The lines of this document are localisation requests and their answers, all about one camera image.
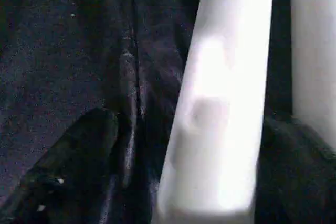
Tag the white plastic table leg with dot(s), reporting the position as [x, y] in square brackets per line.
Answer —
[315, 45]
[220, 98]

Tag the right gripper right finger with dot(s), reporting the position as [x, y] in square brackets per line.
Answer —
[296, 177]

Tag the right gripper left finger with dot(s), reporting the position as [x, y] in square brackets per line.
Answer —
[63, 171]

